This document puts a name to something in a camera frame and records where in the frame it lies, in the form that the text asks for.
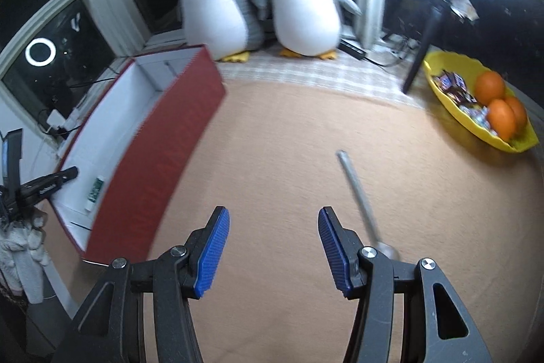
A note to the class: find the small plush penguin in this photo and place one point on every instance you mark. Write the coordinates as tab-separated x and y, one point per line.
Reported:
304	10

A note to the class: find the green and white tube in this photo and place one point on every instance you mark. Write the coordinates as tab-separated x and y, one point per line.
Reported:
94	195

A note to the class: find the yellow leaf-shaped bowl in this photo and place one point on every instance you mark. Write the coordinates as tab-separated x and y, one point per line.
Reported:
461	63

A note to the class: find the person's left hand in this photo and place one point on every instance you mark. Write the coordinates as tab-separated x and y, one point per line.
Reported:
21	248

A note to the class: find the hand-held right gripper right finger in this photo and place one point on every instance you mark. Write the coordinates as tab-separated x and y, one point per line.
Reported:
333	252

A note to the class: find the tan blanket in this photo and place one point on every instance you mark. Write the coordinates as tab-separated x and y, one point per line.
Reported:
276	142

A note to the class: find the white checked cloth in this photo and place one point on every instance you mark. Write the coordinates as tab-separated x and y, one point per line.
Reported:
297	69

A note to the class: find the metal spoon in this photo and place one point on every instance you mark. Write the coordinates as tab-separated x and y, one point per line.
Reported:
361	197

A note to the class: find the white power adapter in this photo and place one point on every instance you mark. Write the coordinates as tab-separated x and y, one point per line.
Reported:
55	118

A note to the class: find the pile of brown candy bars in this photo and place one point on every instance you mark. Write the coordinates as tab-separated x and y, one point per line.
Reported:
452	84

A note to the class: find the pile of silver wrapped candies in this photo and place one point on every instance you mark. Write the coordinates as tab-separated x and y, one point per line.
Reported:
478	114

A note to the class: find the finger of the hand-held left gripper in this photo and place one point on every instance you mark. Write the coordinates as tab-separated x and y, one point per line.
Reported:
12	159
51	182

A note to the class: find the red cardboard box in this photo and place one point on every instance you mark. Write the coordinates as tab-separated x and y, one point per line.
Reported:
170	125

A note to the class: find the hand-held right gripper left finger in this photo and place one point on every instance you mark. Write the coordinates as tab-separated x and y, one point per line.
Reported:
212	252

